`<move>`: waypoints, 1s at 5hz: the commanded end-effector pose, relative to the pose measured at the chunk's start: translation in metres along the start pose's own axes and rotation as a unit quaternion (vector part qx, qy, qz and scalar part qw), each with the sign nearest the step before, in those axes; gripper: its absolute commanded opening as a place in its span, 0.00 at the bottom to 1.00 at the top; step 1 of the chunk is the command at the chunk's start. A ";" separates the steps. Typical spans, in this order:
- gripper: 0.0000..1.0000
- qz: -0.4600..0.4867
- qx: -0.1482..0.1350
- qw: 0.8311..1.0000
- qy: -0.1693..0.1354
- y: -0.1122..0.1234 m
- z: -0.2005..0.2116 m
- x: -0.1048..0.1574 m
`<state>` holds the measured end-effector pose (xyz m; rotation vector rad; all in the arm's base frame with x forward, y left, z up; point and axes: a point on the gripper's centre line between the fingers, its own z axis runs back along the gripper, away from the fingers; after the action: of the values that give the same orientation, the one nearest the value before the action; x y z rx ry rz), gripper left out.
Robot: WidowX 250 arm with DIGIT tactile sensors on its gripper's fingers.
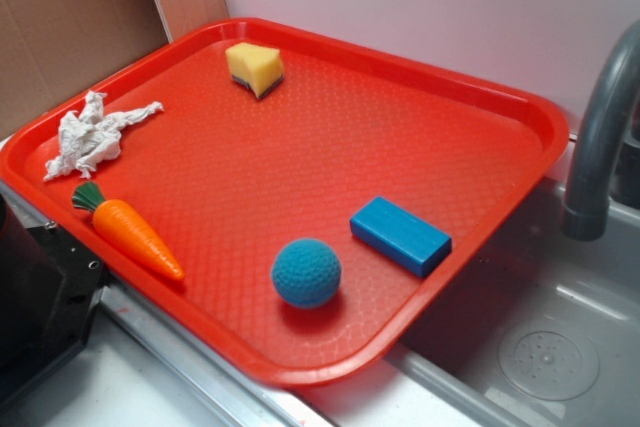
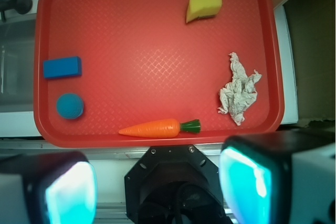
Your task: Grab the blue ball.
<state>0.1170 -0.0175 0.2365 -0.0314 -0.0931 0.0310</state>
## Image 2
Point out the blue ball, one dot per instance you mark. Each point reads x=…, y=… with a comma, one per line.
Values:
x=70, y=106

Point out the crumpled white paper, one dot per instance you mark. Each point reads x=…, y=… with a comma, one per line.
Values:
x=240, y=93

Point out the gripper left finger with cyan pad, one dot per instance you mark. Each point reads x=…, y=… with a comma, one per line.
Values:
x=48, y=188

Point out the blue rectangular block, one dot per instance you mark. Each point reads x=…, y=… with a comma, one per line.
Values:
x=62, y=68

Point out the brown cardboard box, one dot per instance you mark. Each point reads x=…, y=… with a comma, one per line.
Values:
x=311, y=26

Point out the yellow sponge wedge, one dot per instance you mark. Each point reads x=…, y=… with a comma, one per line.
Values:
x=202, y=8

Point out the orange toy carrot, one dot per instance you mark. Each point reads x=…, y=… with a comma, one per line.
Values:
x=166, y=128

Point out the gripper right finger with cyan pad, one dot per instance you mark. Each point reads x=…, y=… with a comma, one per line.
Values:
x=280, y=177

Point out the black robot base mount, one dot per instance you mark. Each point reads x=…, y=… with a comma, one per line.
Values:
x=174, y=184

